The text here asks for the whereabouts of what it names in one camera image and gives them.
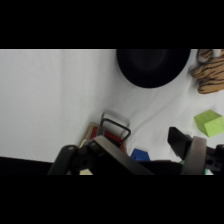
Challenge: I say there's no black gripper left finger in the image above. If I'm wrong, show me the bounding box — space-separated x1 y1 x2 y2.
47 134 155 176

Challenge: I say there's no green wooden block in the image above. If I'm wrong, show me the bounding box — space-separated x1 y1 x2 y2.
193 109 224 139

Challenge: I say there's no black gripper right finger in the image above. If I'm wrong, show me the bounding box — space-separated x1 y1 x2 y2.
167 126 224 176

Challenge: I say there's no black bowl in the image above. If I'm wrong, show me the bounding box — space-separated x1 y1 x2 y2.
115 49 193 90

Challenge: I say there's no light wooden box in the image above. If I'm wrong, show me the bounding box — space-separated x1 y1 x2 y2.
77 111 131 149

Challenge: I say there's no tiger striped plush toy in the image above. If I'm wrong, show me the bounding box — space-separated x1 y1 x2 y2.
190 49 224 96

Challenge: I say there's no blue wooden block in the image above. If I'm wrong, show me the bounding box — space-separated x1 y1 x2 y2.
129 147 151 163

